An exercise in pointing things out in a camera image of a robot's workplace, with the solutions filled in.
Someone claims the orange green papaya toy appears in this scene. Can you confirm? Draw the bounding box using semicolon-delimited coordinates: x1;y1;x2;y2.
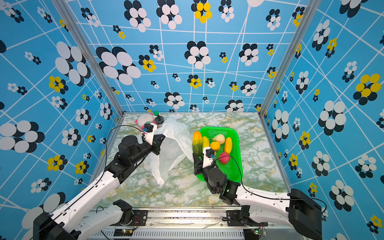
192;131;203;157

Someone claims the yellow lemon toy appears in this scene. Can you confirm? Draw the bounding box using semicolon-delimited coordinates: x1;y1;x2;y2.
202;136;210;149

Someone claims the white plastic bag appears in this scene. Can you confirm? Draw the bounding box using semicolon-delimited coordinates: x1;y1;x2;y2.
146;116;194;187

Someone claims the orange yellow mango toy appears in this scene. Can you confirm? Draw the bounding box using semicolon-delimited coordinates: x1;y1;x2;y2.
210;141;221;152

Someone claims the red fruit toy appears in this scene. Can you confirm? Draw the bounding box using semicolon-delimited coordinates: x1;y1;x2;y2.
218;152;231;165

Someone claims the green plastic basket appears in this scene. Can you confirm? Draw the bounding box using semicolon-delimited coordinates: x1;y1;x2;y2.
195;126;243;184

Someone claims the yellow banana toy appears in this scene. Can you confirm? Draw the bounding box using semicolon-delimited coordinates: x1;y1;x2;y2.
224;137;233;154

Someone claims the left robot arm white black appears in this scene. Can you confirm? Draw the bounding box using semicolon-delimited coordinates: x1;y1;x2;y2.
31;134;166;240

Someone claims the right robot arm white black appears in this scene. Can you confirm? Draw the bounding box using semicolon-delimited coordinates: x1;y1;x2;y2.
193;154;323;240

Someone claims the clear shaker jar black lid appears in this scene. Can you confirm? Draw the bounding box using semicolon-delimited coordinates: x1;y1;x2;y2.
155;115;165;128

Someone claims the pink white plush toy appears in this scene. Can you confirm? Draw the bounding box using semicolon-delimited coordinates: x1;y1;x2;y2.
135;113;155;128

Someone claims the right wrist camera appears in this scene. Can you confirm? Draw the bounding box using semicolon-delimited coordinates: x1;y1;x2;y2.
203;147;216;169

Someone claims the aluminium front rail frame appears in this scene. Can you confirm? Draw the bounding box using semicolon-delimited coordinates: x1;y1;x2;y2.
86;207;307;240

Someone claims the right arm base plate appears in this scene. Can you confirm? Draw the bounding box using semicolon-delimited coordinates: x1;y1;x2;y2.
222;210;269;228

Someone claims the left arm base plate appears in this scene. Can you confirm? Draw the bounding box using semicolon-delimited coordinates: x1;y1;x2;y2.
119;210;149;227

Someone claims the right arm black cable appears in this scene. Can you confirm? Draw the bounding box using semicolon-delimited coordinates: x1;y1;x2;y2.
214;154;328;214

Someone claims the left aluminium corner post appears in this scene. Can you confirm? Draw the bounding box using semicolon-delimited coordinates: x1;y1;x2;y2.
52;1;124;118

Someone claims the aluminium corner post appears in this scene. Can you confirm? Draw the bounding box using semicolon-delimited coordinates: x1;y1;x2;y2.
52;1;124;118
260;0;321;118

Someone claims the right aluminium corner post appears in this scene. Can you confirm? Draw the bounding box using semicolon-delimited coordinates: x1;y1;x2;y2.
260;0;321;118

